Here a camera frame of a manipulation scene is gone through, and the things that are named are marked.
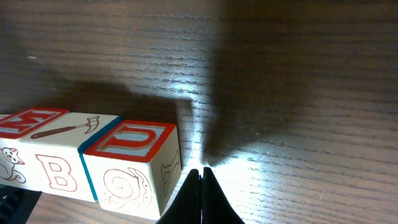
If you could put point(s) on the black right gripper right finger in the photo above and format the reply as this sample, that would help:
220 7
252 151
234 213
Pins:
215 206

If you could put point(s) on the wooden block letter B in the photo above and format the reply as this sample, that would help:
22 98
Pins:
53 155

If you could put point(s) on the wooden block red cat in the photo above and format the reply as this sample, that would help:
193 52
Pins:
16 158

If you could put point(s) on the wooden block blue snail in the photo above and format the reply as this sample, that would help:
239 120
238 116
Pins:
135 167

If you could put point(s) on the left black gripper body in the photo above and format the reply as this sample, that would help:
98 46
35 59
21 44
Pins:
17 204

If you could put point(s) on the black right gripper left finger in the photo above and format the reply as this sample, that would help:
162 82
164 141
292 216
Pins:
186 208

